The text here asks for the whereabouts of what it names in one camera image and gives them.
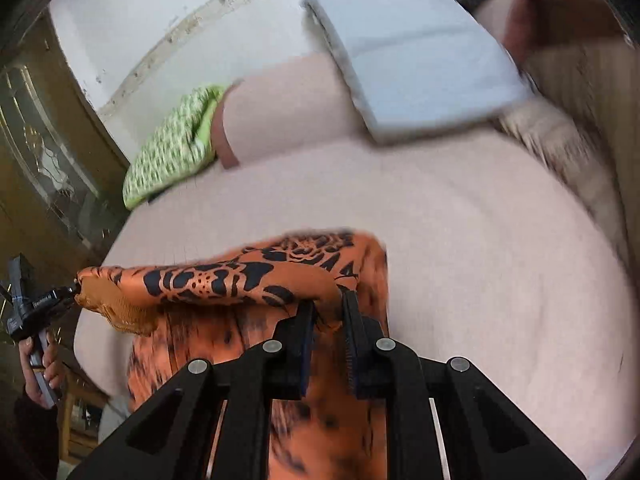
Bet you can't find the orange black floral garment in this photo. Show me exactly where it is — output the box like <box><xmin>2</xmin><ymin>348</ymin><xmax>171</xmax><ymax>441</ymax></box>
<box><xmin>77</xmin><ymin>231</ymin><xmax>388</xmax><ymax>479</ymax></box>

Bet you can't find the black sleeved left forearm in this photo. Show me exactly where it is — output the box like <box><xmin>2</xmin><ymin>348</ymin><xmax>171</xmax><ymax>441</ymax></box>
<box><xmin>14</xmin><ymin>390</ymin><xmax>60</xmax><ymax>479</ymax></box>

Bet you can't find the person's left hand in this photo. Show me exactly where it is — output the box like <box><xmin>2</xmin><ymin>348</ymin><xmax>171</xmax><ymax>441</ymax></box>
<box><xmin>18</xmin><ymin>333</ymin><xmax>64</xmax><ymax>410</ymax></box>

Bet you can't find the glass wooden cabinet door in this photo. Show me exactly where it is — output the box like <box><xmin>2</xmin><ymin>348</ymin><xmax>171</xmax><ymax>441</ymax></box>
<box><xmin>1</xmin><ymin>13</ymin><xmax>128</xmax><ymax>285</ymax></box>

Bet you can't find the blue denim jeans leg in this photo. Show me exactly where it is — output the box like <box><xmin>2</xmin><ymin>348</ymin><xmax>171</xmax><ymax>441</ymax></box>
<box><xmin>98</xmin><ymin>396</ymin><xmax>131</xmax><ymax>444</ymax></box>

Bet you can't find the wooden stool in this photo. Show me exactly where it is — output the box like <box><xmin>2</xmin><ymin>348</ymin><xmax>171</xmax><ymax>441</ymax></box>
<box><xmin>58</xmin><ymin>366</ymin><xmax>108</xmax><ymax>466</ymax></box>

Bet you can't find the green patterned cloth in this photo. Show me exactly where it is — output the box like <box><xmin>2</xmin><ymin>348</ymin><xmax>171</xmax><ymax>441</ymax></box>
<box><xmin>122</xmin><ymin>84</ymin><xmax>226</xmax><ymax>210</ymax></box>

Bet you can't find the pink pillow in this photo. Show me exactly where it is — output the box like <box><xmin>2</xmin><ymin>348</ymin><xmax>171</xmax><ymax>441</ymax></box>
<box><xmin>210</xmin><ymin>53</ymin><xmax>366</xmax><ymax>169</ymax></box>

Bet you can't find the beige striped pillow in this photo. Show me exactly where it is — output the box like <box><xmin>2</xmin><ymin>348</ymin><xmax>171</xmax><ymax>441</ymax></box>
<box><xmin>495</xmin><ymin>96</ymin><xmax>630</xmax><ymax>264</ymax></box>

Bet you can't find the light blue folded blanket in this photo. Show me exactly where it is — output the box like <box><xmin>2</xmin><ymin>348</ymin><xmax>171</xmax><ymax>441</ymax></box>
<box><xmin>304</xmin><ymin>0</ymin><xmax>533</xmax><ymax>144</ymax></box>

